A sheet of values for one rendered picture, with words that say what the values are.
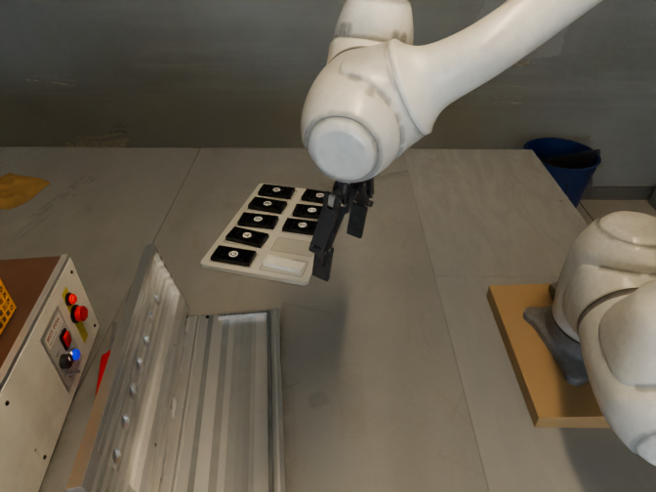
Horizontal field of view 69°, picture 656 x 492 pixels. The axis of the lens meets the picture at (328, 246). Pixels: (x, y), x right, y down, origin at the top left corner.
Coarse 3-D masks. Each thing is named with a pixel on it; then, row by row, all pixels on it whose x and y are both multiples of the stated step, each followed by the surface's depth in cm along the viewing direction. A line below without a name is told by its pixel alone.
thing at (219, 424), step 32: (192, 320) 97; (224, 320) 97; (256, 320) 97; (192, 352) 90; (224, 352) 90; (256, 352) 90; (192, 384) 85; (224, 384) 85; (256, 384) 85; (192, 416) 80; (224, 416) 80; (256, 416) 80; (192, 448) 75; (224, 448) 75; (256, 448) 75; (192, 480) 71; (224, 480) 71; (256, 480) 71
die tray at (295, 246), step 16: (256, 192) 139; (240, 208) 132; (288, 208) 132; (224, 240) 120; (272, 240) 120; (288, 240) 120; (304, 240) 120; (208, 256) 115; (256, 256) 115; (288, 256) 115; (304, 256) 115; (240, 272) 111; (256, 272) 110; (272, 272) 110; (288, 272) 110; (304, 272) 110
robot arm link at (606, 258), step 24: (624, 216) 76; (648, 216) 75; (576, 240) 80; (600, 240) 74; (624, 240) 71; (648, 240) 70; (576, 264) 78; (600, 264) 73; (624, 264) 71; (648, 264) 69; (576, 288) 77; (600, 288) 72; (624, 288) 70; (552, 312) 89; (576, 312) 76; (576, 336) 83
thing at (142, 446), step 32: (160, 256) 87; (160, 288) 87; (128, 320) 71; (160, 320) 84; (128, 352) 70; (160, 352) 81; (128, 384) 68; (160, 384) 76; (96, 416) 58; (128, 416) 66; (160, 416) 73; (96, 448) 55; (128, 448) 64; (160, 448) 71; (96, 480) 54; (128, 480) 63; (160, 480) 70
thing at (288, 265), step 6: (270, 258) 113; (276, 258) 113; (282, 258) 113; (264, 264) 112; (270, 264) 111; (276, 264) 111; (282, 264) 111; (288, 264) 111; (294, 264) 111; (300, 264) 111; (288, 270) 111; (294, 270) 110; (300, 270) 109
